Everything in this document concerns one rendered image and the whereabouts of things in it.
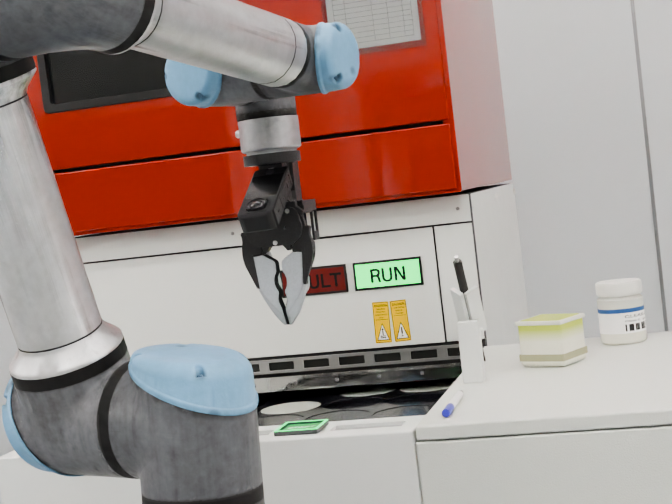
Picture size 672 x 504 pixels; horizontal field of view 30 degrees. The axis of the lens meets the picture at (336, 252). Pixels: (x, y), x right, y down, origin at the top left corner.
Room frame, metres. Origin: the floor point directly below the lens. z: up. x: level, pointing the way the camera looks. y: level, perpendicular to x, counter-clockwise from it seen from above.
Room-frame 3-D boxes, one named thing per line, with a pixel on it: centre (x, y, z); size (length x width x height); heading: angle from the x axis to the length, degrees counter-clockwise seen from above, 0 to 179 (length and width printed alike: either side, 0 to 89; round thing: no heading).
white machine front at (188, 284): (2.18, 0.16, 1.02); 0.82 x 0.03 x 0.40; 75
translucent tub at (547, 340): (1.80, -0.30, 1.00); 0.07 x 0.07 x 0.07; 51
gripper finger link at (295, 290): (1.56, 0.05, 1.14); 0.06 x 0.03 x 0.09; 165
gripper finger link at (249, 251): (1.55, 0.09, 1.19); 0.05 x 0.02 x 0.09; 75
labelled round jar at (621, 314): (1.93, -0.43, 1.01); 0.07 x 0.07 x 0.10
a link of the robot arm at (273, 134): (1.56, 0.07, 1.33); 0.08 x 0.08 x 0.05
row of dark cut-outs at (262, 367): (2.13, -0.01, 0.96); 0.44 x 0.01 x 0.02; 75
